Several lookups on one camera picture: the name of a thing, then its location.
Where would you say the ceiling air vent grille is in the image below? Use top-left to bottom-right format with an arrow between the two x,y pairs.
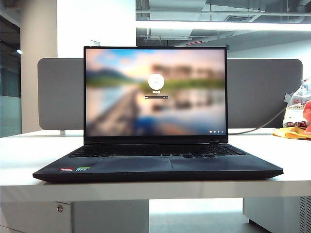
225,15 -> 255,23

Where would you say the grey ceiling track rail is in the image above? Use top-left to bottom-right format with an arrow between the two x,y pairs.
144,35 -> 192,41

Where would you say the white vented cabinet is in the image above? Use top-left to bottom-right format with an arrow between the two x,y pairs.
242,195 -> 311,233

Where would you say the grey fabric desk divider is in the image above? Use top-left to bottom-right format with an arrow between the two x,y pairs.
37,57 -> 303,131

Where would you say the long white ceiling light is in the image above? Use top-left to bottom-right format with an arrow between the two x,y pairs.
135,20 -> 311,32

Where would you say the yellow cloth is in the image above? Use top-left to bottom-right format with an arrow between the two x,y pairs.
272,126 -> 311,141

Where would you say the grey power cable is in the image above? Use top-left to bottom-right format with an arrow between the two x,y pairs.
228,108 -> 288,135

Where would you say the orange-red plastic object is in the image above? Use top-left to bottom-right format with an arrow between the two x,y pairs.
302,100 -> 311,135

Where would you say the black laptop computer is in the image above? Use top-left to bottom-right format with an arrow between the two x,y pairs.
32,45 -> 284,183

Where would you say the white printed plastic bag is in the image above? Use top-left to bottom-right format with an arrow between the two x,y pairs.
282,77 -> 311,129

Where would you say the white drawer cabinet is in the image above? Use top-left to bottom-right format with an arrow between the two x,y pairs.
0,199 -> 149,233

